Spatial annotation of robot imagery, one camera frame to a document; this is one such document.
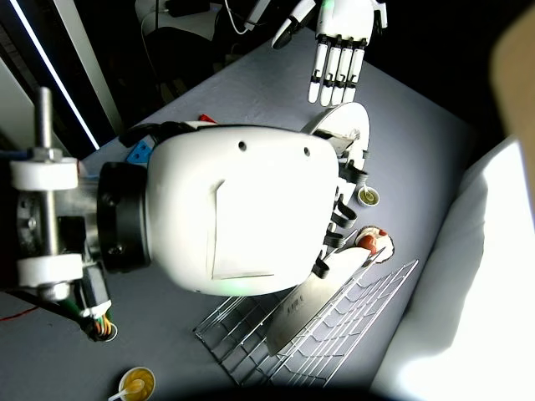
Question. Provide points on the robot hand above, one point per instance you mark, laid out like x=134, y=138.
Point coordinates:
x=342, y=21
x=251, y=209

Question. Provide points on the white plate with dark rim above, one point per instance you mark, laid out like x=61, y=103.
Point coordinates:
x=347, y=119

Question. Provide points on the white plate with barcode label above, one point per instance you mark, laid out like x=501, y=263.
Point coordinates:
x=309, y=309

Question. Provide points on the red triangle block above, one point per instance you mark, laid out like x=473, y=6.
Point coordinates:
x=207, y=118

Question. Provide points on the small bowl with green filling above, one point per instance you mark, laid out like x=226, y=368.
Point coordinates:
x=368, y=197

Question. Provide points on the blue triangle block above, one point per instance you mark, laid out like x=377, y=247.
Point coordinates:
x=140, y=152

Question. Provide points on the toy cupcake with strawberries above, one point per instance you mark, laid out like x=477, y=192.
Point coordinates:
x=382, y=242

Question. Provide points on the tan rounded panel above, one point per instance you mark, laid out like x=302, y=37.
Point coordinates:
x=516, y=71

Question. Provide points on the yellow soup bowl with spoon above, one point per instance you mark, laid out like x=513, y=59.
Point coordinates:
x=136, y=382

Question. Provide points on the white backdrop sheet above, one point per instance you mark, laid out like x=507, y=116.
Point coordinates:
x=480, y=271

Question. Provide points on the white light strip post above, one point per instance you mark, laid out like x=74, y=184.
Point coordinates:
x=83, y=54

